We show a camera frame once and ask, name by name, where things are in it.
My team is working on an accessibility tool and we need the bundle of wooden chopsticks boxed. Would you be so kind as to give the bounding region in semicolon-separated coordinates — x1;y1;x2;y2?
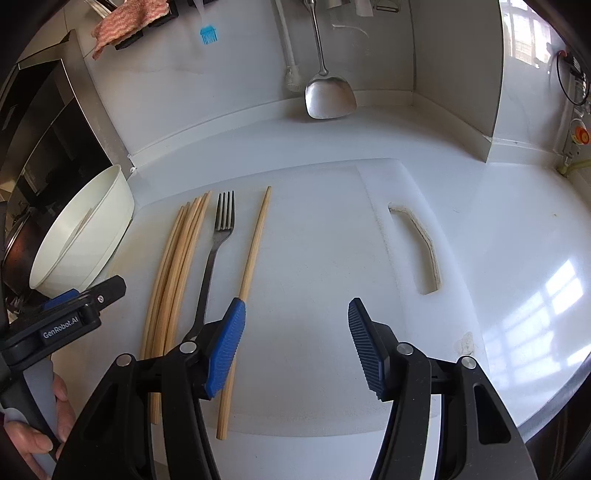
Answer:
139;191;212;425

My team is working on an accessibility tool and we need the blue silicone brush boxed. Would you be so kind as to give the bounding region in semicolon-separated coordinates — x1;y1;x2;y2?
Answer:
193;0;220;45

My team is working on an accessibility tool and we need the large cream plate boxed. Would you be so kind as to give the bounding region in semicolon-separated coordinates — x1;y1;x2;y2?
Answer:
28;165;136;300

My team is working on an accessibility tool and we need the dark cooking pan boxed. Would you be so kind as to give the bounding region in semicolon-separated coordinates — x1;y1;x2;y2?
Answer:
0;203;40;296

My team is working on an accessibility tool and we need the person's left hand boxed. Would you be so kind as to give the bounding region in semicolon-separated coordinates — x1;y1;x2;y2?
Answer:
4;373;78;480

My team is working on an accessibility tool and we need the black cable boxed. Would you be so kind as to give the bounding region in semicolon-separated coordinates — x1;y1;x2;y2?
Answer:
555;51;591;103

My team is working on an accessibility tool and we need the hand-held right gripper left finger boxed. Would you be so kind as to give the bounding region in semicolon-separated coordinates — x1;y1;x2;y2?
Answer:
51;298;247;480

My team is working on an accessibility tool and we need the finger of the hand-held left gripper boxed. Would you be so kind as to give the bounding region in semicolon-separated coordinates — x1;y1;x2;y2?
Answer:
44;275;126;328

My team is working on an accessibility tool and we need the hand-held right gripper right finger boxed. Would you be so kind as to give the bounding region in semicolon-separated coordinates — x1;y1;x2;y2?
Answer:
348;298;539;480

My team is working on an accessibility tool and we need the metal fork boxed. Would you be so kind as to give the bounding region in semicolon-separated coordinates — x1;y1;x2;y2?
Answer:
182;191;236;342

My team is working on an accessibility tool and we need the yellow hose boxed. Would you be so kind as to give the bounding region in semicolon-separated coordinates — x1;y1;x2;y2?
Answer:
556;156;591;179

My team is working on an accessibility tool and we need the white cutting board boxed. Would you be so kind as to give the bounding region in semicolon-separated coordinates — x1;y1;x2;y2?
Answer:
111;157;490;437

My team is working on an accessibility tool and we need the slender bamboo chopstick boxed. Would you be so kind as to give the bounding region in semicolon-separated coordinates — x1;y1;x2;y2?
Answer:
216;186;272;440

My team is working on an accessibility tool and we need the black kitchen appliance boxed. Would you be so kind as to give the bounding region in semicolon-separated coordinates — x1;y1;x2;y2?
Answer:
0;58;114;222

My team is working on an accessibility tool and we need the pink cloth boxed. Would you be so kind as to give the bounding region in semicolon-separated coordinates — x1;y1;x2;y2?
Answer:
91;0;171;61

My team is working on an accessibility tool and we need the black wall rack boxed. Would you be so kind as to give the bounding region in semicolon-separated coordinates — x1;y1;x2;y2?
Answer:
115;0;218;51

